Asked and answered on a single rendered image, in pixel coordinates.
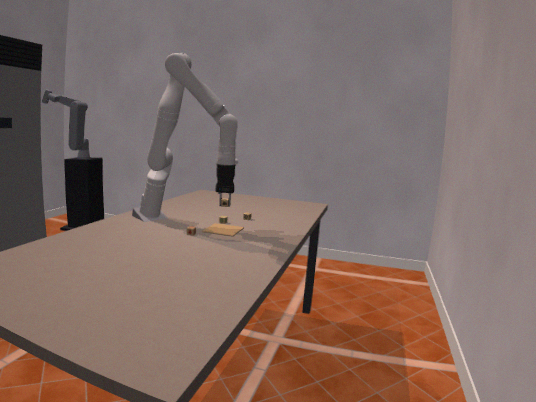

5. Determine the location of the tan flat mat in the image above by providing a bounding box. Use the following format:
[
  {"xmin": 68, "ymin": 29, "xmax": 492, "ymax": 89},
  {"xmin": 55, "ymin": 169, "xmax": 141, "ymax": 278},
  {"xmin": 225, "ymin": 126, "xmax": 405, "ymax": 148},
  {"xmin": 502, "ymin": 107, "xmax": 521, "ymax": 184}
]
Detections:
[{"xmin": 203, "ymin": 223, "xmax": 244, "ymax": 236}]

